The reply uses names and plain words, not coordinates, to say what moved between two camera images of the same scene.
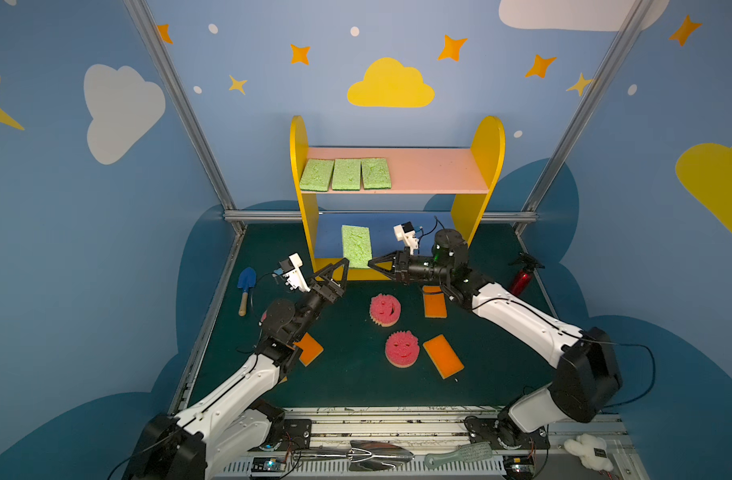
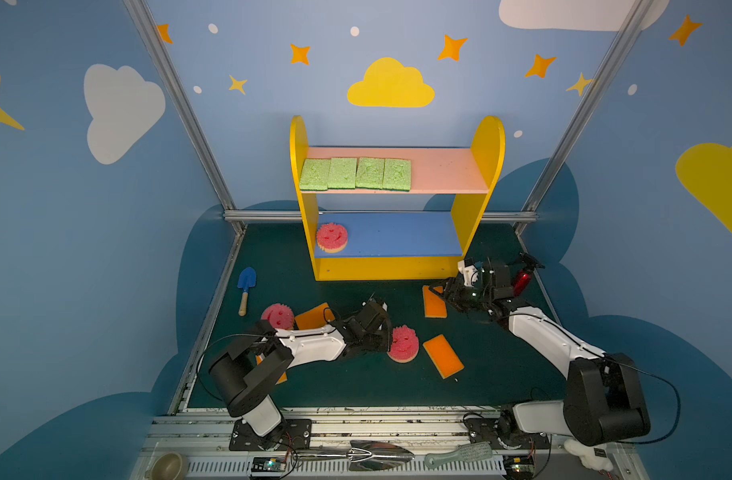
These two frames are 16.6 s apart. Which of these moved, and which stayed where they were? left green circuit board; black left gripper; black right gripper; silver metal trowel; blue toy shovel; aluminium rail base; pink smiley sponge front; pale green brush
Moved: black right gripper; black left gripper
Stayed: pink smiley sponge front; blue toy shovel; aluminium rail base; silver metal trowel; left green circuit board; pale green brush
